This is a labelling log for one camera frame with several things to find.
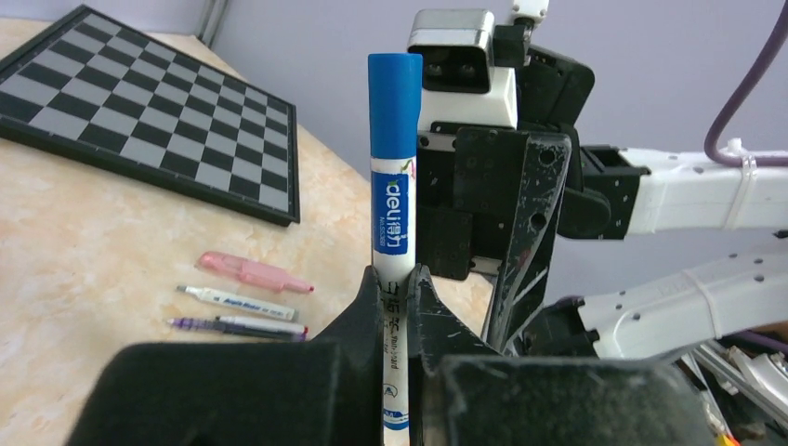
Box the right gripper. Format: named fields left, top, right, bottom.
left=415, top=44, right=598, bottom=354

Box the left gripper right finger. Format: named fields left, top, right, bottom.
left=407, top=266, right=716, bottom=445

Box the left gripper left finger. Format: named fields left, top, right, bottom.
left=67, top=268, right=383, bottom=446

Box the purple pen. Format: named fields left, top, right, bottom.
left=165, top=318, right=307, bottom=342

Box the red cap white marker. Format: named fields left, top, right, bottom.
left=176, top=285, right=298, bottom=321

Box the pink highlighter pen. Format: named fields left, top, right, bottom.
left=197, top=251, right=314, bottom=294

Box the blue cap whiteboard marker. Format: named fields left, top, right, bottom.
left=367, top=53, right=423, bottom=440

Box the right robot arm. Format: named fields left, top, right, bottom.
left=416, top=46, right=787, bottom=358

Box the black grey chessboard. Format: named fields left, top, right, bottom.
left=1, top=6, right=300, bottom=226

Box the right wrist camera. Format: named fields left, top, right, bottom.
left=408, top=8, right=518, bottom=131

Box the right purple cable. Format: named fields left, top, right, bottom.
left=703, top=0, right=788, bottom=168

